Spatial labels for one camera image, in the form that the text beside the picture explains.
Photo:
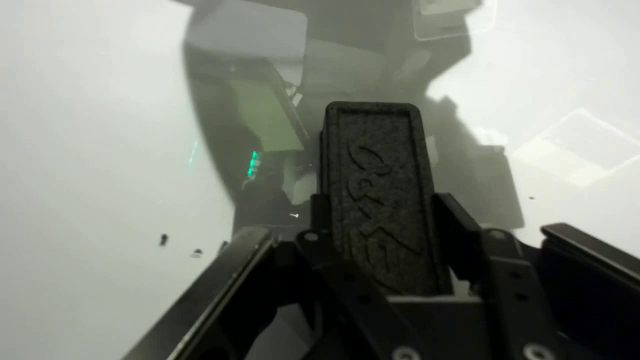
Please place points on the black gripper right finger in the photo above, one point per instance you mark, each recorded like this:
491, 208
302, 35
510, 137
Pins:
520, 306

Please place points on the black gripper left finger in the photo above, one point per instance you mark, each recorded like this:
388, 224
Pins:
332, 313

